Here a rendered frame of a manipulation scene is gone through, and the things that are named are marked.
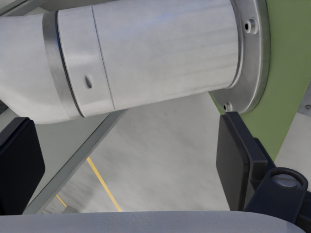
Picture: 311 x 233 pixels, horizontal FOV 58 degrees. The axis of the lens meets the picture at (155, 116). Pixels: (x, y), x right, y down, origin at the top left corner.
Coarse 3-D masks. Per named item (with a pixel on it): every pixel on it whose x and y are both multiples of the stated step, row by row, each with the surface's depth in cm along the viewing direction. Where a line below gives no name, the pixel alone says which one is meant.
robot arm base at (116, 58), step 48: (144, 0) 29; (192, 0) 28; (240, 0) 27; (96, 48) 26; (144, 48) 27; (192, 48) 28; (240, 48) 29; (96, 96) 28; (144, 96) 30; (240, 96) 32
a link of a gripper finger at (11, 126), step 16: (16, 128) 11; (32, 128) 13; (0, 144) 10; (16, 144) 11; (32, 144) 12; (0, 160) 10; (16, 160) 11; (32, 160) 12; (0, 176) 10; (16, 176) 11; (32, 176) 12; (0, 192) 10; (16, 192) 11; (32, 192) 12; (0, 208) 10; (16, 208) 11
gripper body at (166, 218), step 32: (0, 224) 6; (32, 224) 6; (64, 224) 6; (96, 224) 6; (128, 224) 6; (160, 224) 6; (192, 224) 6; (224, 224) 6; (256, 224) 6; (288, 224) 6
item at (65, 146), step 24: (24, 0) 207; (0, 120) 145; (72, 120) 151; (96, 120) 153; (48, 144) 140; (72, 144) 142; (96, 144) 145; (48, 168) 133; (72, 168) 133; (48, 192) 125
